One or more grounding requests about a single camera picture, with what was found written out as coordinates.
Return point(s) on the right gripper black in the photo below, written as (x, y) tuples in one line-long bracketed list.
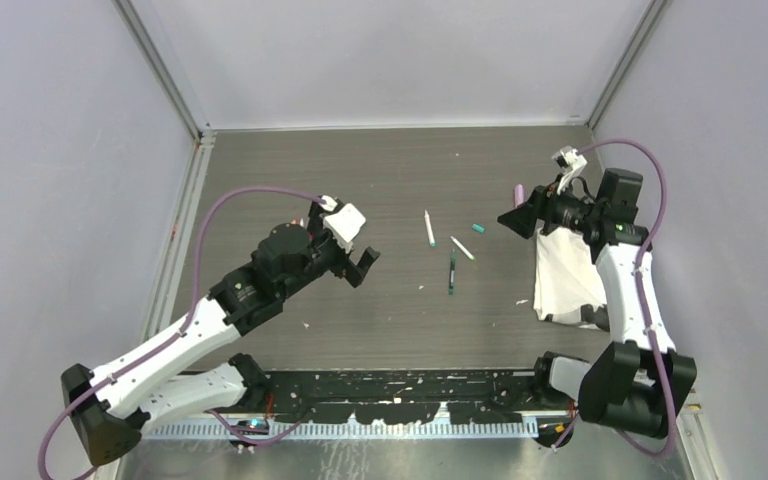
[(524, 219)]

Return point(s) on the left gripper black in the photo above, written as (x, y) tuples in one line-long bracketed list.
[(354, 274)]

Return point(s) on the pink highlighter pen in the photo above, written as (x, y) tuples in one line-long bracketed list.
[(519, 195)]

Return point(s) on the white pen green end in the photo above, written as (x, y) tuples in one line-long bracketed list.
[(462, 248)]

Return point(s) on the dark green pen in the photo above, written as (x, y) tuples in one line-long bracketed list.
[(451, 272)]

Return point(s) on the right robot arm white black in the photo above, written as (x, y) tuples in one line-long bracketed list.
[(640, 380)]

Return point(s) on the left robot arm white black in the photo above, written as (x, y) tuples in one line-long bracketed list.
[(115, 404)]

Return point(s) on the white pen teal end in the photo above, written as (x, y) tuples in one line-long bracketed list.
[(429, 229)]

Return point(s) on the white cloth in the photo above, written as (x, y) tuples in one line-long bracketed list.
[(568, 290)]

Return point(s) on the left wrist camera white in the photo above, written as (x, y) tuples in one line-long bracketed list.
[(344, 220)]

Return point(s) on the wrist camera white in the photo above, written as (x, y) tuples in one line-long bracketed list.
[(571, 164), (344, 220)]

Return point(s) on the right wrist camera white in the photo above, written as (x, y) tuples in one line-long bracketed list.
[(571, 164)]

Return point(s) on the slotted cable duct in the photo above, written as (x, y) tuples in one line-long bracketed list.
[(439, 428)]

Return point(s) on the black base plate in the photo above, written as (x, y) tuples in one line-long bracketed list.
[(471, 396)]

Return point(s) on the aluminium frame rail left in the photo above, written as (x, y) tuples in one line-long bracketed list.
[(174, 252)]

